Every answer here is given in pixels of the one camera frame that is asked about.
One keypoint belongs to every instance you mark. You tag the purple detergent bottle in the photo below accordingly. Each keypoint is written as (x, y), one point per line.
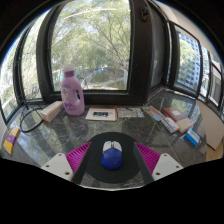
(71, 96)

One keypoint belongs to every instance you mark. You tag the small blue box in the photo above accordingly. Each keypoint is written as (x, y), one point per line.
(192, 137)

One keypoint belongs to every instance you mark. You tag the white and orange carton box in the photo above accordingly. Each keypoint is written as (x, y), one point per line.
(50, 111)

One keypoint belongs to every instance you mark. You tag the small white box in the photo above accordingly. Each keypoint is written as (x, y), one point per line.
(170, 125)

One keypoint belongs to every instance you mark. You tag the white booklet with dark picture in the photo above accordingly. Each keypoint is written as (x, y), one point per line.
(101, 114)

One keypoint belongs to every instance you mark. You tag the blue and white computer mouse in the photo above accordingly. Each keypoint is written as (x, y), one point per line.
(111, 158)

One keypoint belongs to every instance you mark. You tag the black round mouse pad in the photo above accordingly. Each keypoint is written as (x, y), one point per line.
(128, 166)

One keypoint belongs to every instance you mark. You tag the yellow and purple book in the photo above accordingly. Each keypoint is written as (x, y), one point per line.
(11, 140)

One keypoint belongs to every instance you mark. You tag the dark red book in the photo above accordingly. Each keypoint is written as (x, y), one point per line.
(176, 115)

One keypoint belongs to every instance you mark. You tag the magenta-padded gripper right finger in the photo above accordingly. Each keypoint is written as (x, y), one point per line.
(164, 165)

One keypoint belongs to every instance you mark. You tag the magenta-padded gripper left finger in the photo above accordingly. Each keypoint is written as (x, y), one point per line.
(60, 164)

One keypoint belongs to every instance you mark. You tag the colourful printed booklet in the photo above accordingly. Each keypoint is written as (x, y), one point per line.
(153, 112)

